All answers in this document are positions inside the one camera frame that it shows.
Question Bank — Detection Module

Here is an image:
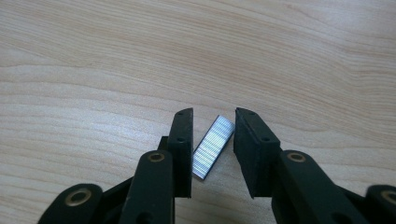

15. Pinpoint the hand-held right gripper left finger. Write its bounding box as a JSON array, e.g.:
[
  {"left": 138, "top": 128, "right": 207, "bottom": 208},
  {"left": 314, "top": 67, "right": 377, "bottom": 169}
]
[{"left": 158, "top": 107, "right": 194, "bottom": 199}]

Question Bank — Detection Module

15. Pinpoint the silver staple strip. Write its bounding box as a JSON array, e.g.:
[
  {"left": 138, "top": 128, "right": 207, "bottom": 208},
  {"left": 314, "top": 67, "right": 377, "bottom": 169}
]
[{"left": 191, "top": 114, "right": 236, "bottom": 181}]

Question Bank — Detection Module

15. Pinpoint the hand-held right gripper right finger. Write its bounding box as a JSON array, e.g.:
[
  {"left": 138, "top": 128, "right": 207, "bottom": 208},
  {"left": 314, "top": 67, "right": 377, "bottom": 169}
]
[{"left": 233, "top": 107, "right": 282, "bottom": 199}]

